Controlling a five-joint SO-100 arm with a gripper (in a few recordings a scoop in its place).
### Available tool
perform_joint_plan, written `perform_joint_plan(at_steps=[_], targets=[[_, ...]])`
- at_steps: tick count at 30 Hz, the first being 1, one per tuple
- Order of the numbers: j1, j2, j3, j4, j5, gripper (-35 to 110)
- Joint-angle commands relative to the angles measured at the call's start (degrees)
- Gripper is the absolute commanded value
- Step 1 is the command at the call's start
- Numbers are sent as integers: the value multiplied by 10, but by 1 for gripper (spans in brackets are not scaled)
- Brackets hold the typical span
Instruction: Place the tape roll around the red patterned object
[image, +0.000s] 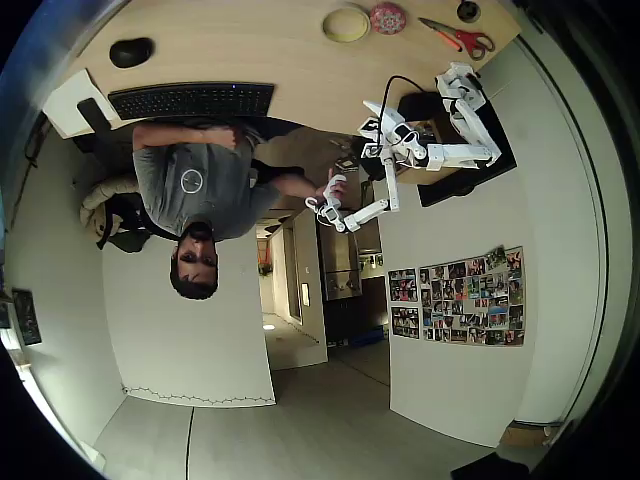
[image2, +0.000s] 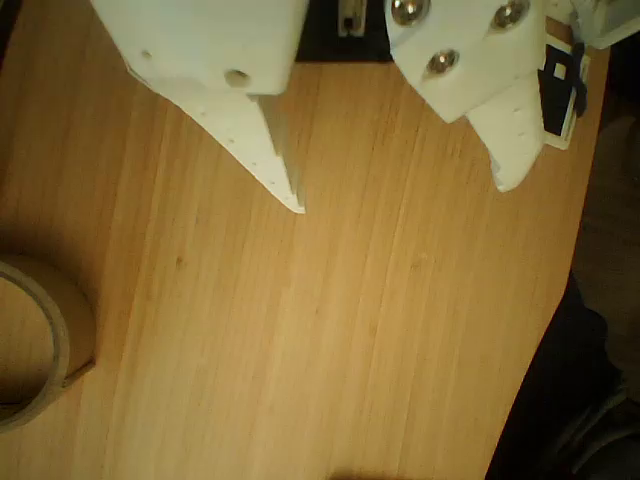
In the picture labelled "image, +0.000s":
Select black round holder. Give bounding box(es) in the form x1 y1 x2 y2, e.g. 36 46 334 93
456 0 483 24

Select person in grey shirt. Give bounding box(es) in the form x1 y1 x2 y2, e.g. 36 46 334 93
131 122 314 302

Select string of fairy lights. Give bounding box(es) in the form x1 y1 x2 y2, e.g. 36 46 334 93
119 383 277 407

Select red handled scissors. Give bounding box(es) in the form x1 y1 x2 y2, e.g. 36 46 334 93
417 16 497 62

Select person's right forearm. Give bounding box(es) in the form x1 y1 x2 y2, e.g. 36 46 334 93
272 172 325 201

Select blue crate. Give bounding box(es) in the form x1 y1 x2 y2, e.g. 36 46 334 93
346 326 387 348

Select pink patterned round object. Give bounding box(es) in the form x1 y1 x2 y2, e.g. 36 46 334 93
369 1 409 37

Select black phone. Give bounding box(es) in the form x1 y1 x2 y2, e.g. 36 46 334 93
75 97 113 134

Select black office chair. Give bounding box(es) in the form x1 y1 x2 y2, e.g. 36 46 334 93
73 130 169 254

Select white leader arm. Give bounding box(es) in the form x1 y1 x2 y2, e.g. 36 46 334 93
305 141 404 234

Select stainless steel fridge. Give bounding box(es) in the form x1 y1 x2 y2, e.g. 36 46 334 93
318 209 364 302

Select person's left forearm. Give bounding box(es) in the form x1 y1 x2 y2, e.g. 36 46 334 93
132 124 209 152

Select white notebook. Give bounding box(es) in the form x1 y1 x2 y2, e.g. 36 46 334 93
41 68 119 141

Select dark wall poster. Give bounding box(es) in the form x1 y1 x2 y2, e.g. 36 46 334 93
10 287 44 347

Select person's left hand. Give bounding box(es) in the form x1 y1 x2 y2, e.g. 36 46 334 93
201 124 238 150

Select person's right hand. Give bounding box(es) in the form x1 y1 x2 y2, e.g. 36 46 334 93
314 168 349 202

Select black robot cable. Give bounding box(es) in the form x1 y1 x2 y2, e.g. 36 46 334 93
378 74 440 151

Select large photo collage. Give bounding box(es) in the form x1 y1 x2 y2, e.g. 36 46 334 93
418 244 527 348

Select cardboard box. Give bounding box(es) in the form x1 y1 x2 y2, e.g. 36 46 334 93
498 421 557 449

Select beige roll of tape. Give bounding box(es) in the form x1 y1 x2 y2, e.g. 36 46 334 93
321 3 373 44

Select black mat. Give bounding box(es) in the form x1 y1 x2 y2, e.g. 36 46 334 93
397 91 519 209

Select black keyboard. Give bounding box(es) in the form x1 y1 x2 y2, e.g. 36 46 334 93
107 82 277 122

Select black computer mouse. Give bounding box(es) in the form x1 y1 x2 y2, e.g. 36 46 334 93
109 37 156 68

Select small photo sheet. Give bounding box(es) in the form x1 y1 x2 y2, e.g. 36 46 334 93
387 268 419 303
390 305 422 341

